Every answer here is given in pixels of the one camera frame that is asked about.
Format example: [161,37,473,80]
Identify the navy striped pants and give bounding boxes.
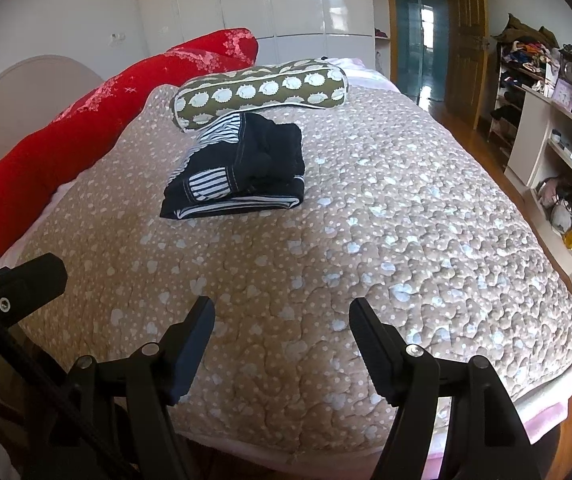
[160,113,306,220]

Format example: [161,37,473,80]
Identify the long red pillow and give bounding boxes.
[0,27,259,257]

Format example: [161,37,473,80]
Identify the beige round headboard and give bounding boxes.
[0,55,104,159]

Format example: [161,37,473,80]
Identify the beige dotted quilted bedspread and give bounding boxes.
[22,85,572,478]

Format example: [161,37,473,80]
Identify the white shelf unit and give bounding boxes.
[505,88,572,285]

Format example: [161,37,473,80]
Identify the olive pillow with white dots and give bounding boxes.
[170,58,349,132]

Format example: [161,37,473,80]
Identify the cluttered shoe rack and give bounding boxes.
[487,14,572,159]

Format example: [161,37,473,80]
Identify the brown wooden door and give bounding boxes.
[446,0,489,129]

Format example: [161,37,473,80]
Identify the white glossy wardrobe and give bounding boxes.
[138,0,390,75]

